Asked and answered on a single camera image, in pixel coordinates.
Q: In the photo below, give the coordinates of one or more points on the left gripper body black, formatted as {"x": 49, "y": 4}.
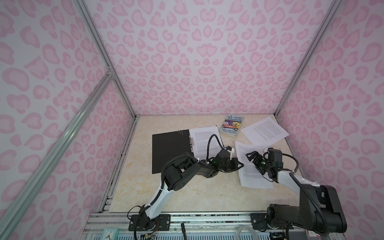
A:
{"x": 230, "y": 166}

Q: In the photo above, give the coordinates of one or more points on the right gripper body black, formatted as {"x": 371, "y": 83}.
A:
{"x": 262, "y": 165}

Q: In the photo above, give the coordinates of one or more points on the blue and black file folder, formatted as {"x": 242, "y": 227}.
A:
{"x": 169, "y": 145}

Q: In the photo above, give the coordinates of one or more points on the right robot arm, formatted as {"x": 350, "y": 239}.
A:
{"x": 319, "y": 208}

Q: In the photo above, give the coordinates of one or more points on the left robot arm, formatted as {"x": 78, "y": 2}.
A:
{"x": 175, "y": 175}

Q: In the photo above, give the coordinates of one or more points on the right far printed sheet lower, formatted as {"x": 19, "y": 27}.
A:
{"x": 250, "y": 177}

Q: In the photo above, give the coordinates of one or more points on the printed sheet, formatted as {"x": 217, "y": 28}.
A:
{"x": 250, "y": 177}
{"x": 201, "y": 138}
{"x": 265, "y": 133}

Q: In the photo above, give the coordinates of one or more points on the centre right printed sheet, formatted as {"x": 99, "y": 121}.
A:
{"x": 201, "y": 138}

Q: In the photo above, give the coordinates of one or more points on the colourful treehouse book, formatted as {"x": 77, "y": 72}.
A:
{"x": 231, "y": 125}

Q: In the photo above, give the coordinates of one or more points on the small teal alarm clock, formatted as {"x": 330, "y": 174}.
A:
{"x": 110, "y": 234}

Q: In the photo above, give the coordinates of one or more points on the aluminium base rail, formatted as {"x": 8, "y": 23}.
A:
{"x": 193, "y": 226}

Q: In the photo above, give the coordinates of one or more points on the aluminium frame corner post right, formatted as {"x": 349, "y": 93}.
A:
{"x": 326, "y": 23}

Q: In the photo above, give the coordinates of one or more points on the aluminium frame corner post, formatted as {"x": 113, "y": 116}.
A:
{"x": 326, "y": 23}
{"x": 91, "y": 26}

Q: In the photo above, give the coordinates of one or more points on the aluminium frame corner post left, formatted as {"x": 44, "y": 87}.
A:
{"x": 91, "y": 26}

